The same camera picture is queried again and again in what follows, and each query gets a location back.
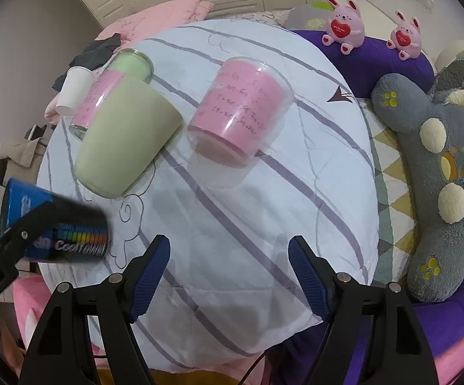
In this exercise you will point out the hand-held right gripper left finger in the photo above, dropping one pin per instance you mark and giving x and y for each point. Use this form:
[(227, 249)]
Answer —
[(151, 276)]

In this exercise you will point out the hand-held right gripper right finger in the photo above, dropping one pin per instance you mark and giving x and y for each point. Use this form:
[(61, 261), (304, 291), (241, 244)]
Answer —
[(308, 276)]

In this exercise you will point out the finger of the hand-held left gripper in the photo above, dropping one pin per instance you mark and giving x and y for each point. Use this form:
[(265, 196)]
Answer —
[(23, 233)]

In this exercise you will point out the blue black printed cup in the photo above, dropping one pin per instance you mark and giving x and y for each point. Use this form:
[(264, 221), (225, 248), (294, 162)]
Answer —
[(77, 244)]

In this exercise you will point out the light green cup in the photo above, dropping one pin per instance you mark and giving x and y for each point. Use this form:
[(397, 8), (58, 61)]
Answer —
[(123, 140)]

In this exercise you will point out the white paper cup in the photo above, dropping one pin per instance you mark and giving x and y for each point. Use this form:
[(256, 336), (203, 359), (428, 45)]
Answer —
[(73, 88)]

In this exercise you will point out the clear plastic cup pink lining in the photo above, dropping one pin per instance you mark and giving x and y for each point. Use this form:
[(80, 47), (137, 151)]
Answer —
[(236, 108)]

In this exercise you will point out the pink bed sheet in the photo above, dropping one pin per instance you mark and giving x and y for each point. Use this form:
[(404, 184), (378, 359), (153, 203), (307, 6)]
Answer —
[(25, 304)]

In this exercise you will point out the white striped blanket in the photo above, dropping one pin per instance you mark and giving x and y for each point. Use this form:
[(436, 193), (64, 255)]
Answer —
[(236, 228)]

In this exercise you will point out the triangle patterned quilt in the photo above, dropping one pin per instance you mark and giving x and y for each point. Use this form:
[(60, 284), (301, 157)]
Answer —
[(392, 160)]

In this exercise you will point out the grey plush toy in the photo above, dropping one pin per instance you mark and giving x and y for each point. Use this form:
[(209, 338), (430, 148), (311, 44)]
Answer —
[(436, 208)]

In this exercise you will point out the purple blanket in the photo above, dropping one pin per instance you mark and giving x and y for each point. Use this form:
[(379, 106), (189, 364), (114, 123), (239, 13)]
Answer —
[(448, 321)]

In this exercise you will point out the glass jar with pink label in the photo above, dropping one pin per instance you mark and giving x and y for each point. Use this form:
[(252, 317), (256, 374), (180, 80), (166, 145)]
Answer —
[(95, 96)]

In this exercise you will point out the dark clothes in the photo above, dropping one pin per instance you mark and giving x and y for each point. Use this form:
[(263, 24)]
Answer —
[(95, 52)]

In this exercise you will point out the purple pillow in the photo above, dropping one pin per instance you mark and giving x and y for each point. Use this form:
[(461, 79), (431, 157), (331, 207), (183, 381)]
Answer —
[(368, 68)]

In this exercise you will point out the pink blanket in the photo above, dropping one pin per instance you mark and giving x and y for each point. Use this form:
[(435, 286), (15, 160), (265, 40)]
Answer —
[(155, 16)]

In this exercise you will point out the large pink bunny plush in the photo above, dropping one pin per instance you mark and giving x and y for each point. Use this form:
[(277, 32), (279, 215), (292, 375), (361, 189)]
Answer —
[(342, 24)]

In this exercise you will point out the grey green cushion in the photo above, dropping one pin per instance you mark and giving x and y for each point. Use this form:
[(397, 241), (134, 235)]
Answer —
[(308, 18)]

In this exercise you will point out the small pink bunny plush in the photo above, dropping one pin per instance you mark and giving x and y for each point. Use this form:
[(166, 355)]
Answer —
[(405, 36)]

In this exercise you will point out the cream pillow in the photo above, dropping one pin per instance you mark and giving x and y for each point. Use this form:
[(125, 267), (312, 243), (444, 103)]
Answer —
[(452, 54)]

